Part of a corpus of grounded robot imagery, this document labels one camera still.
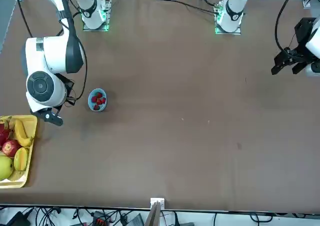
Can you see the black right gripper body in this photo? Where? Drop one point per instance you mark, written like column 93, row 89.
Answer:
column 70, row 85

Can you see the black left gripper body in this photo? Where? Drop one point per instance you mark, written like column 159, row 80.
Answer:
column 305, row 30

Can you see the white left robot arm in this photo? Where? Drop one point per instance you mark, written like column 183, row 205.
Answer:
column 233, row 0

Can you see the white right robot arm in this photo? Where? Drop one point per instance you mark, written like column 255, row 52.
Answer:
column 47, row 53

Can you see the small blue bowl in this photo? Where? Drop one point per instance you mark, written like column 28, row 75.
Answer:
column 90, row 105

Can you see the yellow plastic tray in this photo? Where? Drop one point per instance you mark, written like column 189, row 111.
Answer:
column 30, row 122

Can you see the yellow banana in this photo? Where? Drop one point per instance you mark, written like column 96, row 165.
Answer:
column 20, row 133

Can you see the pink dragon fruit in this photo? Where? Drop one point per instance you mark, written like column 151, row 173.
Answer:
column 3, row 134

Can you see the red apple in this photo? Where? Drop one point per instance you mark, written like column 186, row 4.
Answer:
column 10, row 148

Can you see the yellow green starfruit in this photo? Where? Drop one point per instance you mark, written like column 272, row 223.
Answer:
column 20, row 159

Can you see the green apple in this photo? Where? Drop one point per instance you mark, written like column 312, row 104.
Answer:
column 5, row 168

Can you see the red black electronic device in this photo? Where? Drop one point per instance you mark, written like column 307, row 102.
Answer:
column 101, row 221

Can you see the black power adapter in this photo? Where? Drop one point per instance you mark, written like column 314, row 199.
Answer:
column 17, row 221

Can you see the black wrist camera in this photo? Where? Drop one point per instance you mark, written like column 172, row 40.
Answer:
column 51, row 118

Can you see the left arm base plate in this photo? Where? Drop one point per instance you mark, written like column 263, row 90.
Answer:
column 235, row 33

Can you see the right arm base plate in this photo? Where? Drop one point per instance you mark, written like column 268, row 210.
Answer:
column 96, row 29

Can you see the aluminium camera post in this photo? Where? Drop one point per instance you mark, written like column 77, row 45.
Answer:
column 157, row 201

